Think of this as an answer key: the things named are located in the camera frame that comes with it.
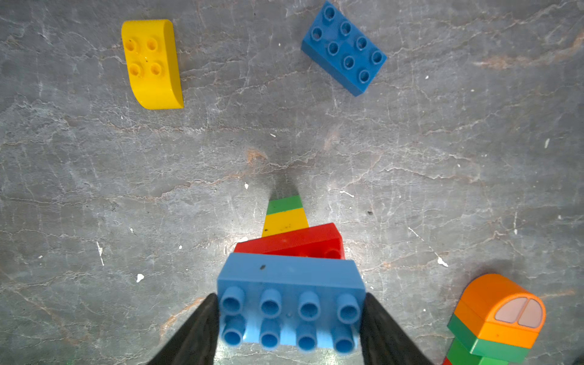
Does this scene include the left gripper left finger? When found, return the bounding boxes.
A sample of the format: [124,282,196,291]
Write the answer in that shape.
[148,293,220,365]

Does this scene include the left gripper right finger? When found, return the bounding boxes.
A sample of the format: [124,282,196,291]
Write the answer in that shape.
[360,293,432,365]

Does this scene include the green small lego brick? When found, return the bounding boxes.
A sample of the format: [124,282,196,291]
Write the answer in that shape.
[266,196,303,215]
[446,339,509,365]

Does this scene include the light blue lego brick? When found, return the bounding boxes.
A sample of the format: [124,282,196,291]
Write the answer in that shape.
[217,252,367,354]

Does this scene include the orange long lego brick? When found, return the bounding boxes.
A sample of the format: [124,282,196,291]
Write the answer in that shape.
[454,301,539,349]

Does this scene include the red long lego brick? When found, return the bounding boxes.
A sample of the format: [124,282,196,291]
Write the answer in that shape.
[234,223,345,259]

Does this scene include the orange half-round lego piece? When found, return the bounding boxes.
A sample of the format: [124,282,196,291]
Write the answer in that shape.
[460,274,546,332]

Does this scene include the yellow small lego brick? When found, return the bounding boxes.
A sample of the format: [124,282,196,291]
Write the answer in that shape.
[262,208,309,237]

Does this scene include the dark blue lego brick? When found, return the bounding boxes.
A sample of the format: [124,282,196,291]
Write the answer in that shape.
[301,1,387,97]

